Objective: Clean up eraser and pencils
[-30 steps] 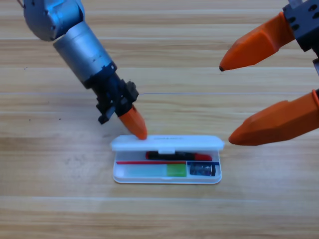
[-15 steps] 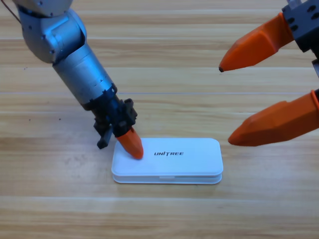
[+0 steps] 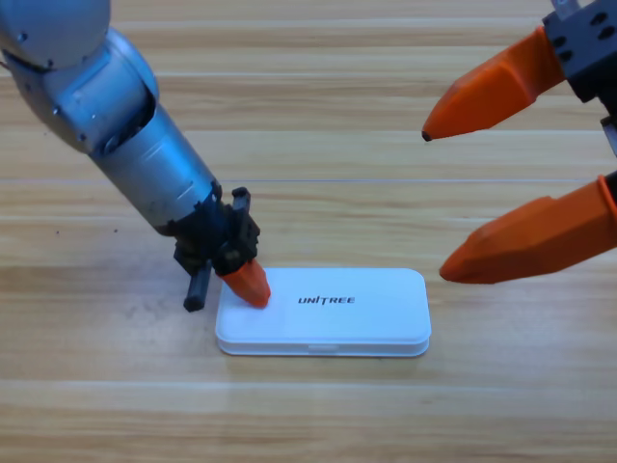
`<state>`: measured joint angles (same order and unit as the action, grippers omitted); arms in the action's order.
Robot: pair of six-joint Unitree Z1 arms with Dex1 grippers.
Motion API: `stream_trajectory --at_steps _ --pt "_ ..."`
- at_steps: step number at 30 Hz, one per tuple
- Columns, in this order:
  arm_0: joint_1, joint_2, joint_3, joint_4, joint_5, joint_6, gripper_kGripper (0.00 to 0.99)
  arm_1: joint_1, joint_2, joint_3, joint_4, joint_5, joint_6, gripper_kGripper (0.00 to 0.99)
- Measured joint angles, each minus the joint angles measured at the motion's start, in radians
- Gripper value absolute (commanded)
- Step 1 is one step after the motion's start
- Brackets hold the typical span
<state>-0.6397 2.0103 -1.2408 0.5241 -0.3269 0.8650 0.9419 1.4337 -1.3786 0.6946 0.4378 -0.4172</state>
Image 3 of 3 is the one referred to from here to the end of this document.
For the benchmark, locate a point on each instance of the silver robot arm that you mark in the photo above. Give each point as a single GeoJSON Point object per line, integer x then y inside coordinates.
{"type": "Point", "coordinates": [120, 125]}

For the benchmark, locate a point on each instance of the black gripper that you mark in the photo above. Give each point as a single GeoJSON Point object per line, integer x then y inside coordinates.
{"type": "Point", "coordinates": [590, 43]}
{"type": "Point", "coordinates": [226, 236]}

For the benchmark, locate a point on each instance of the white Unitree pencil case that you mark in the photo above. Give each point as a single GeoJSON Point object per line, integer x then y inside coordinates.
{"type": "Point", "coordinates": [347, 318]}

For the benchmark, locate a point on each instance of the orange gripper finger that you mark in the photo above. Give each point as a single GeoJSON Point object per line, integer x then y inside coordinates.
{"type": "Point", "coordinates": [530, 241]}

